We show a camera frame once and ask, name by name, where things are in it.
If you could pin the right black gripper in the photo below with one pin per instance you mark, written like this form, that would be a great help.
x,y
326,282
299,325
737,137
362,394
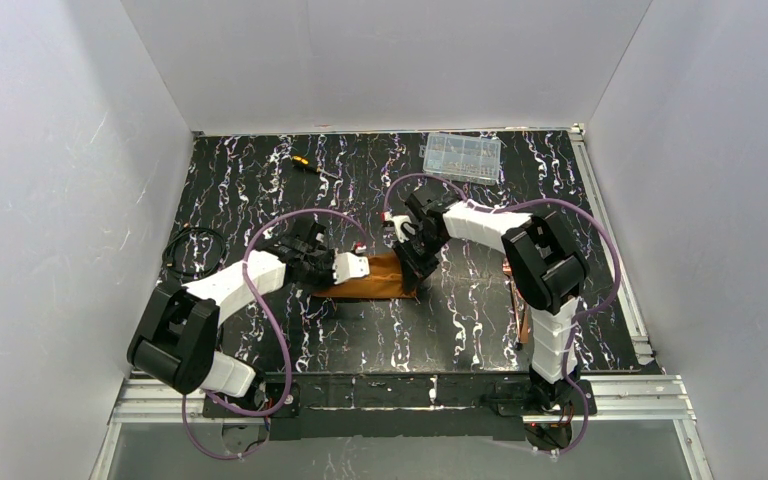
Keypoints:
x,y
414,258

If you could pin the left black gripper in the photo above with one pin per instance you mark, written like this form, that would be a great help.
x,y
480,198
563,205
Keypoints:
x,y
326,263

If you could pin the orange cloth napkin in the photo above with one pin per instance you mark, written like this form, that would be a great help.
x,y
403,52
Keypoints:
x,y
384,282

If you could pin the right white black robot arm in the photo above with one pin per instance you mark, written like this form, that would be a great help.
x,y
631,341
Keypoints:
x,y
546,266

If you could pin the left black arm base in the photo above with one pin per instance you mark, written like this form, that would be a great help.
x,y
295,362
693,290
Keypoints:
x,y
259,397

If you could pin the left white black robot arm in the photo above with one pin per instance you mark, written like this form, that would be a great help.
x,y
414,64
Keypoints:
x,y
175,341

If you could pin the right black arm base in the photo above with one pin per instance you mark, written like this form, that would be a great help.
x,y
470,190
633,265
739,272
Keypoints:
x,y
522,396

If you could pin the copper fork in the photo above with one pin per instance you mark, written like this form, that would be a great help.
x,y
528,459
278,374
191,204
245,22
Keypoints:
x,y
516,300

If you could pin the clear plastic parts box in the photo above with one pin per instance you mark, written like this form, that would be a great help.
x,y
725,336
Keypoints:
x,y
462,158

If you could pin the orange black screwdriver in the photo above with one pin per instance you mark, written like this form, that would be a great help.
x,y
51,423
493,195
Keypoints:
x,y
307,165

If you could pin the copper cake server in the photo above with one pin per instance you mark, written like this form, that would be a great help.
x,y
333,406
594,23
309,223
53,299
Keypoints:
x,y
523,326

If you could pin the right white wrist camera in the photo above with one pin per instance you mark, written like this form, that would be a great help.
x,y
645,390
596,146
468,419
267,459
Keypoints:
x,y
399,228

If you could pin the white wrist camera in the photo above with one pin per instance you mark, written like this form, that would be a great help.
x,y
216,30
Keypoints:
x,y
399,228
351,265

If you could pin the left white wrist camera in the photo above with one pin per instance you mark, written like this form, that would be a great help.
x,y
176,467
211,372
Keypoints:
x,y
351,265

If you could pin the aluminium frame rail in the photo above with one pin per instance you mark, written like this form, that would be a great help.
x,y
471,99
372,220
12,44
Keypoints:
x,y
418,405

